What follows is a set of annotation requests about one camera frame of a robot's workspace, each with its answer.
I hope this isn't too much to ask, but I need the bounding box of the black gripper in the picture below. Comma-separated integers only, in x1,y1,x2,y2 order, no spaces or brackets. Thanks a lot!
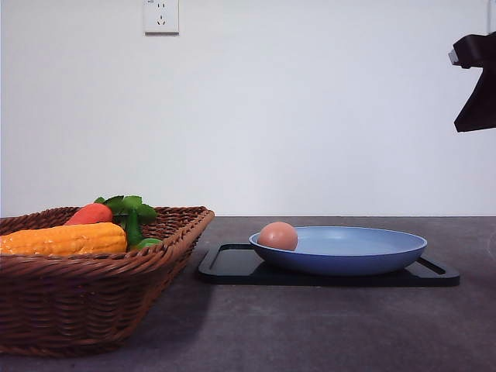
448,31,496,133

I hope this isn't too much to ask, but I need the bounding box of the blue plate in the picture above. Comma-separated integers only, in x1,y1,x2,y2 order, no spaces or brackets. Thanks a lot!
249,226,427,277

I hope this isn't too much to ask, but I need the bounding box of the brown egg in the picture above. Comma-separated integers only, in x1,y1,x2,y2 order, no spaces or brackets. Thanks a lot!
257,222,298,250

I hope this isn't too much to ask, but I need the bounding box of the brown wicker basket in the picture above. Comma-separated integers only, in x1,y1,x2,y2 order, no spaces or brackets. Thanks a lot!
0,206,215,357

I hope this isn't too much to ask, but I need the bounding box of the black serving tray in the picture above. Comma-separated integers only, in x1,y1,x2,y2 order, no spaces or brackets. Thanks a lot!
198,243,460,287

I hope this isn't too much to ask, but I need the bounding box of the green toy pepper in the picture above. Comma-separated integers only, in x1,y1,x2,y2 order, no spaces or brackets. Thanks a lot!
136,238,163,250

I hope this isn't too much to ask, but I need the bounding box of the green toy leafy vegetable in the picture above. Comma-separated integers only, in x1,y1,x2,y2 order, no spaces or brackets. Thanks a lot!
95,195,157,246

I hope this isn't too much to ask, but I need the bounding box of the orange toy carrot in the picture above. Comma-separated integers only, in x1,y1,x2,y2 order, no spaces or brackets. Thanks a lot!
66,203,113,226

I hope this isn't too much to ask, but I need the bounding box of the yellow toy corn cob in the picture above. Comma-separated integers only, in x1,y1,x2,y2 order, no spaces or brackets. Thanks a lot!
0,222,128,256

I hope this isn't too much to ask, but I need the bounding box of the white wall socket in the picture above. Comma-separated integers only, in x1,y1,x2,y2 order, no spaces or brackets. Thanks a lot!
143,0,180,36

